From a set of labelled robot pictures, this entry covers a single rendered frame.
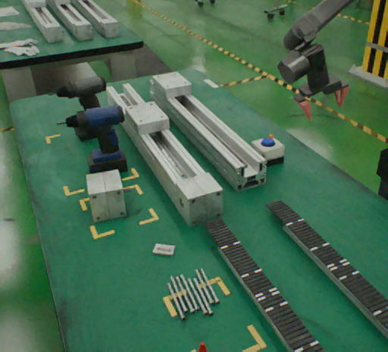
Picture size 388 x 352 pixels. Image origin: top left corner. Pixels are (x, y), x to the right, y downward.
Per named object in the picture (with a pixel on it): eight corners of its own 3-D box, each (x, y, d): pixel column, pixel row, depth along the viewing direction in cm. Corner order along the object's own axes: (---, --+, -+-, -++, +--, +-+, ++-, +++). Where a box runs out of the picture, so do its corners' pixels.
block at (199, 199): (230, 215, 120) (230, 187, 115) (189, 227, 116) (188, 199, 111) (216, 197, 127) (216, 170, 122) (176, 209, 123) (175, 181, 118)
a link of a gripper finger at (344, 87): (353, 108, 125) (348, 79, 120) (330, 117, 124) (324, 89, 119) (340, 99, 130) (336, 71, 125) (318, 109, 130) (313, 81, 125)
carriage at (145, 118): (170, 136, 149) (169, 117, 145) (139, 143, 145) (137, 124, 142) (154, 117, 161) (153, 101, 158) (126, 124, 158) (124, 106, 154)
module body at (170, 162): (208, 199, 126) (208, 175, 122) (176, 209, 123) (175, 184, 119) (131, 102, 190) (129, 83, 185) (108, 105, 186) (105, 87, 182)
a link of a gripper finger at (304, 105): (330, 117, 124) (325, 89, 119) (308, 127, 124) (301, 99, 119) (319, 108, 130) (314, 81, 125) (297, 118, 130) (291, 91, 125)
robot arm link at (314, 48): (326, 42, 115) (311, 39, 119) (308, 54, 113) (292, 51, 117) (331, 65, 118) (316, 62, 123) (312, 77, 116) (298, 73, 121)
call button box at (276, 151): (283, 161, 143) (285, 145, 139) (258, 169, 139) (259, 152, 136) (270, 151, 149) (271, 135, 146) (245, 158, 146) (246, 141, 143)
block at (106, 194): (135, 214, 121) (131, 187, 117) (93, 222, 119) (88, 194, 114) (129, 194, 130) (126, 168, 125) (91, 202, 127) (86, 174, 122)
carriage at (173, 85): (192, 99, 175) (192, 83, 171) (167, 105, 171) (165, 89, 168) (177, 86, 188) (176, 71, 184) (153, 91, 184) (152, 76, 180)
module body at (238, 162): (265, 183, 132) (267, 159, 128) (236, 192, 129) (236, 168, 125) (171, 93, 196) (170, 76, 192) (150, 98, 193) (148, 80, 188)
